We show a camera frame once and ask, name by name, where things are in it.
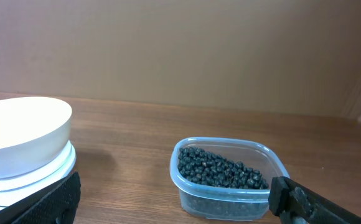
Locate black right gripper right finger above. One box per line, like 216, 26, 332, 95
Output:
268, 176, 361, 224

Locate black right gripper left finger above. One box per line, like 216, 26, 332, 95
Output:
0, 172, 81, 224

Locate white digital kitchen scale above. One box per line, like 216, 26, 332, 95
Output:
0, 142, 77, 210

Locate white bowl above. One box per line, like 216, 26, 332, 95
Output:
0, 96, 72, 179

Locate clear plastic container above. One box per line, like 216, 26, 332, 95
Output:
170, 137, 289, 221

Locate black beans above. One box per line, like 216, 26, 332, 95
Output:
177, 147, 269, 190

